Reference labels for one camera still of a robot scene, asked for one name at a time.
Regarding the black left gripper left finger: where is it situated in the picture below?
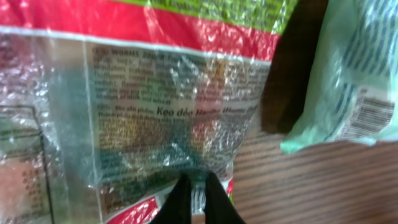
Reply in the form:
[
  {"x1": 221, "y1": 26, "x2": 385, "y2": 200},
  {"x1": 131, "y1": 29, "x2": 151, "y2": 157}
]
[{"x1": 150, "y1": 174, "x2": 192, "y2": 224}]

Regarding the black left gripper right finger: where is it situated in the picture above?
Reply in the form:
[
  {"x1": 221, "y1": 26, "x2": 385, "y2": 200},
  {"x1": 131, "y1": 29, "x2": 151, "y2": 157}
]
[{"x1": 204, "y1": 172, "x2": 246, "y2": 224}]

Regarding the green gummy candy bag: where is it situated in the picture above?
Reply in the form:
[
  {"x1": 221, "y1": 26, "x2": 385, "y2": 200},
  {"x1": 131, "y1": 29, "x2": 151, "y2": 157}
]
[{"x1": 1, "y1": 0, "x2": 297, "y2": 223}]

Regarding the light blue tissue pack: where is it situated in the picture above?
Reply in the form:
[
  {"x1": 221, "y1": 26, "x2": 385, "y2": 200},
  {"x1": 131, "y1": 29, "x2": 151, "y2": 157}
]
[{"x1": 280, "y1": 0, "x2": 397, "y2": 153}]

